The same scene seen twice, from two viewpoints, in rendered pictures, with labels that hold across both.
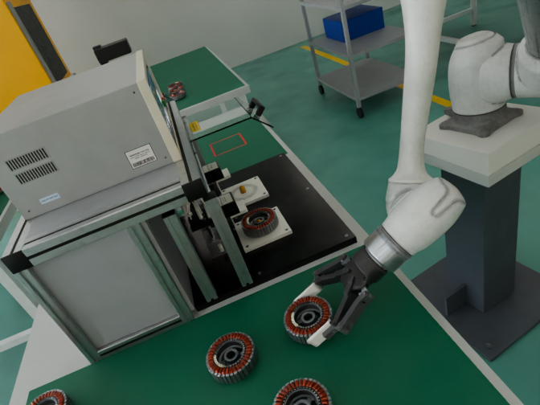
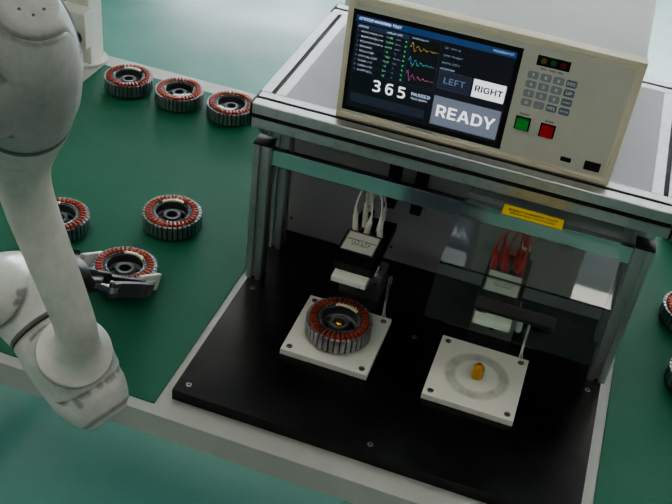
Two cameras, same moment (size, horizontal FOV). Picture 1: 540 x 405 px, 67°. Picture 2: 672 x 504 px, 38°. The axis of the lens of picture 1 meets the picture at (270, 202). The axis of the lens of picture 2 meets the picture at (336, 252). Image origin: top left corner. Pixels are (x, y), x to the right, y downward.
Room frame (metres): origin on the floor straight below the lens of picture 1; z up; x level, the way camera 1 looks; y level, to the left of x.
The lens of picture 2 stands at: (1.43, -1.10, 1.89)
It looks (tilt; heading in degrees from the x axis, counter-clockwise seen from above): 38 degrees down; 110
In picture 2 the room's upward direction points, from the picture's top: 8 degrees clockwise
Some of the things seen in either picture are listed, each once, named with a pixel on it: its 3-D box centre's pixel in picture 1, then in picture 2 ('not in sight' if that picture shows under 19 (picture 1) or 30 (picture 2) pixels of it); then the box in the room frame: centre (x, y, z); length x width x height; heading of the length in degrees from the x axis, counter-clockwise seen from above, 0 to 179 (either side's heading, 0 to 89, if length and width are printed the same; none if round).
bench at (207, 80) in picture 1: (178, 124); not in sight; (3.48, 0.53, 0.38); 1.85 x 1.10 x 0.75; 7
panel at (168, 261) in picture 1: (161, 204); (455, 207); (1.11, 0.32, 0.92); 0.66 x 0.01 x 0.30; 7
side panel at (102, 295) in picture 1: (113, 295); not in sight; (0.77, 0.42, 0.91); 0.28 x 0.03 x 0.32; 97
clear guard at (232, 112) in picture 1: (215, 126); (531, 258); (1.29, 0.09, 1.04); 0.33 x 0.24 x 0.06; 97
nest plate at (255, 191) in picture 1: (243, 193); (476, 378); (1.26, 0.08, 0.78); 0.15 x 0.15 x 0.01; 7
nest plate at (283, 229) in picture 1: (261, 228); (337, 335); (1.02, 0.05, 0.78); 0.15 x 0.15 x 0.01; 7
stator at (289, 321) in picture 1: (308, 318); (124, 271); (0.63, 0.00, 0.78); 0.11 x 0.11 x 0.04
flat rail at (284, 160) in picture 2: (195, 155); (445, 203); (1.13, 0.16, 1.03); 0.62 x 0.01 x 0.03; 7
